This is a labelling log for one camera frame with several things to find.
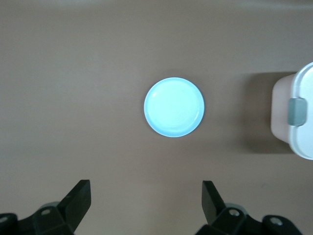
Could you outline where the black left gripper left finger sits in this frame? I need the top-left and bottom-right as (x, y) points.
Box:
(0, 180), (92, 235)

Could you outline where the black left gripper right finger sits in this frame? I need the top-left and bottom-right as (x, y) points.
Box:
(197, 180), (302, 235)

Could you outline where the light blue round plate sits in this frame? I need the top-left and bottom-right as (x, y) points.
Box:
(143, 77), (205, 138)

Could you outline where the white lidded storage box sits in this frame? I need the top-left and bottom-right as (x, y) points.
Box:
(270, 61), (313, 161)

